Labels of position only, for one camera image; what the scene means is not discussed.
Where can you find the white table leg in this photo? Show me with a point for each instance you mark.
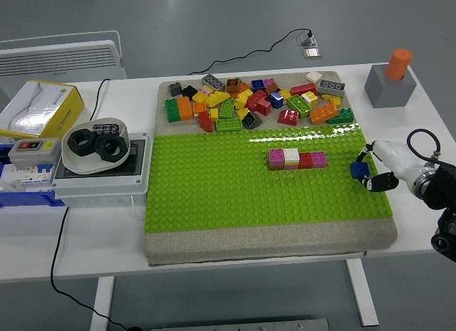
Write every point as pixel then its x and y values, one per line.
pixel 103 302
pixel 363 295

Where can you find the grey six-stud toy brick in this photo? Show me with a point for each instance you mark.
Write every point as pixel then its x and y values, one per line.
pixel 213 82
pixel 332 88

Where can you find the magenta toy brick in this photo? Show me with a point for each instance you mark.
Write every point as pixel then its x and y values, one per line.
pixel 276 157
pixel 318 159
pixel 269 82

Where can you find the grey switch box red button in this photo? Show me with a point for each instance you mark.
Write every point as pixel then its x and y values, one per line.
pixel 35 154

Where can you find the lime green three-hole brick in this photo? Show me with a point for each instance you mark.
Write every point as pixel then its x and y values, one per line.
pixel 228 125

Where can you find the blue and white brick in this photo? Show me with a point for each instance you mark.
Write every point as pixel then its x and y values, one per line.
pixel 276 100

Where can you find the long red toy brick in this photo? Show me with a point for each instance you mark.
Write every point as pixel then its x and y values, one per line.
pixel 303 89

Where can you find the grey block holder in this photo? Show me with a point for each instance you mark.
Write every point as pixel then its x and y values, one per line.
pixel 388 94

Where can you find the brown hollow toy brick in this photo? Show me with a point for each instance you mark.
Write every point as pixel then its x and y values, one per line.
pixel 233 86

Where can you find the orange cylinder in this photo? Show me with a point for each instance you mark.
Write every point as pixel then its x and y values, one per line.
pixel 397 65

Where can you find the yellow and white carton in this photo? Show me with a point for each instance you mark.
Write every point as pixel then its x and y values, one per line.
pixel 67 103

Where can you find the white and yellow brick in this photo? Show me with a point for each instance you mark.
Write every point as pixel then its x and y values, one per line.
pixel 309 98

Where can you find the cream plastic bowl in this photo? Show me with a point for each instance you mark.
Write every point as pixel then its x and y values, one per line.
pixel 76 163

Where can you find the small dark grey toy brick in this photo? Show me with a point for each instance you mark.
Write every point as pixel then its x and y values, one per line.
pixel 175 89

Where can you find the yellow curved toy brick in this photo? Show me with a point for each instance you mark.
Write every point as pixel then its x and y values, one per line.
pixel 217 99

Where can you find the glossy red toy brick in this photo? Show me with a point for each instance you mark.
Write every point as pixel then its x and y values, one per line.
pixel 264 106

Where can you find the small black electronic component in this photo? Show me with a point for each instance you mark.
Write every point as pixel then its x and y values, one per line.
pixel 105 129

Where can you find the red sloped toy brick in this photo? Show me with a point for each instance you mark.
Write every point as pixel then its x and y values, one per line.
pixel 205 121

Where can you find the grey white junction box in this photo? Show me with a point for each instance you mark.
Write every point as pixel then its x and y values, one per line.
pixel 107 188

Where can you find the open metal floor socket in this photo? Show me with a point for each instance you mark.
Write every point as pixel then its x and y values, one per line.
pixel 307 40

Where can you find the lime green toy brick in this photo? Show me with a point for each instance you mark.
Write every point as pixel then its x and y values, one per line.
pixel 227 108

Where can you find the small pink toy brick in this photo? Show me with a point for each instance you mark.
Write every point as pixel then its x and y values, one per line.
pixel 206 89

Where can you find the small yellow toy brick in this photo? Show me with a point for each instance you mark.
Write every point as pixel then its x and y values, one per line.
pixel 214 114
pixel 336 101
pixel 243 113
pixel 326 96

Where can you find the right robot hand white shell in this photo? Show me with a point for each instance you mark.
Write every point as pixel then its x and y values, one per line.
pixel 395 160

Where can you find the light pink toy brick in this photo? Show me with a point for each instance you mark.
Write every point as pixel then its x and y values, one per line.
pixel 291 167

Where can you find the white and blue circuit breaker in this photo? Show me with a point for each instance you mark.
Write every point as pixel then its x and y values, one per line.
pixel 37 174

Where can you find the green studded baseplate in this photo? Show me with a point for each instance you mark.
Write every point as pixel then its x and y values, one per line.
pixel 213 188

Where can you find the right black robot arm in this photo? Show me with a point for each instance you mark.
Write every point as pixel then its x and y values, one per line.
pixel 441 188

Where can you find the small orange toy brick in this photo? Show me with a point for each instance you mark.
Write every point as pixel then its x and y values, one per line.
pixel 199 109

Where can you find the large black hex nut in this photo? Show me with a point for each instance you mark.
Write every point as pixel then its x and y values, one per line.
pixel 101 153
pixel 72 139

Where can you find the white panel heater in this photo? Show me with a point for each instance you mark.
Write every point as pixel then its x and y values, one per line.
pixel 64 57

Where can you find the closed metal floor socket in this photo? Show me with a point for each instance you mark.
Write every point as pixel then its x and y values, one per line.
pixel 312 53

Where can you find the dark grey sloped brick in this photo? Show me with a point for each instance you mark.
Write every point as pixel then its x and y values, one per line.
pixel 251 120

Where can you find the red studded toy brick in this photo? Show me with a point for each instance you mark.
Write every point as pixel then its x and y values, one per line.
pixel 289 117

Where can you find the blue toy brick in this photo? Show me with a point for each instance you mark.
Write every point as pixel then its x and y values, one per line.
pixel 257 84
pixel 358 170

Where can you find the dark green toy brick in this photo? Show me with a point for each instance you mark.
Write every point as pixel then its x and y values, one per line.
pixel 342 116

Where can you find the white toy brick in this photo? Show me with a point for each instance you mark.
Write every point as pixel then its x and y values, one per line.
pixel 291 155
pixel 314 77

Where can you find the blue plastic bin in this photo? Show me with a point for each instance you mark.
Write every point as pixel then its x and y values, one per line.
pixel 25 199

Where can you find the long orange toy brick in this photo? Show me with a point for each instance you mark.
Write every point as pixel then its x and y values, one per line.
pixel 324 113

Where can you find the large lime green brick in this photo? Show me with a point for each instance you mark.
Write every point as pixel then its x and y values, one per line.
pixel 298 106

